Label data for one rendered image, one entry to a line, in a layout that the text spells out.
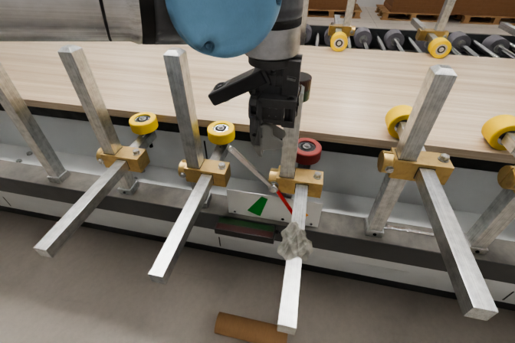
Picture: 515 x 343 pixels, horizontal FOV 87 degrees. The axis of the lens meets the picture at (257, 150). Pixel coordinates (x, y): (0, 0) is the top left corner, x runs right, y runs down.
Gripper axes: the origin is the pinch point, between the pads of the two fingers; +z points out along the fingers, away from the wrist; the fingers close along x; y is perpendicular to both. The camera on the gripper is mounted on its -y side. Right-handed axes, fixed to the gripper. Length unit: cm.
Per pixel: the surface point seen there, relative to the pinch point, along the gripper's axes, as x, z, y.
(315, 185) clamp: 5.4, 13.2, 13.4
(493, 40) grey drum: 155, 15, 117
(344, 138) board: 23.0, 10.3, 20.5
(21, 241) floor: 15, 100, -138
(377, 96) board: 50, 9, 33
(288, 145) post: 6.1, 2.3, 5.9
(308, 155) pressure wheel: 11.6, 8.9, 10.8
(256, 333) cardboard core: -4, 92, 0
